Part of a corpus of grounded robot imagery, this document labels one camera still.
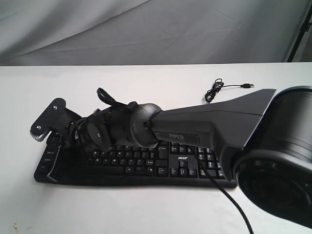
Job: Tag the grey fabric backdrop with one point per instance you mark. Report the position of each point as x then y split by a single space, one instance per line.
147 32

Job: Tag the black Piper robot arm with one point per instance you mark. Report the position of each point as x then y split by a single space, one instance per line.
263 140

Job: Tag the black tripod stand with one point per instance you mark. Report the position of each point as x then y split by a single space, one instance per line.
300 44

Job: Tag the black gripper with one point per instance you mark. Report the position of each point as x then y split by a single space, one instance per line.
99 131

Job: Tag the black Acer keyboard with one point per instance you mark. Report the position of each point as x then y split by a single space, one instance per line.
168 164

